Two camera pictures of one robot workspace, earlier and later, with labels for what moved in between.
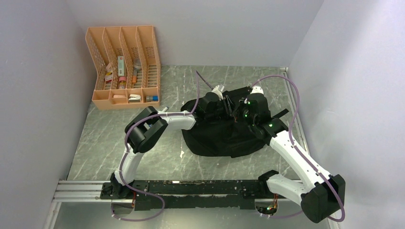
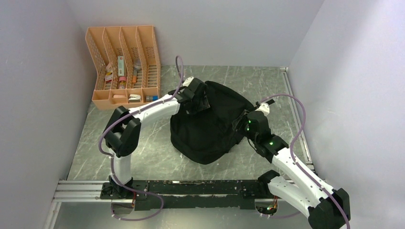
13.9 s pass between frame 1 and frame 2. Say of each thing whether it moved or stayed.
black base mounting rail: stayed
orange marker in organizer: stayed
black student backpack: moved
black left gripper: moved
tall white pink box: stayed
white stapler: stayed
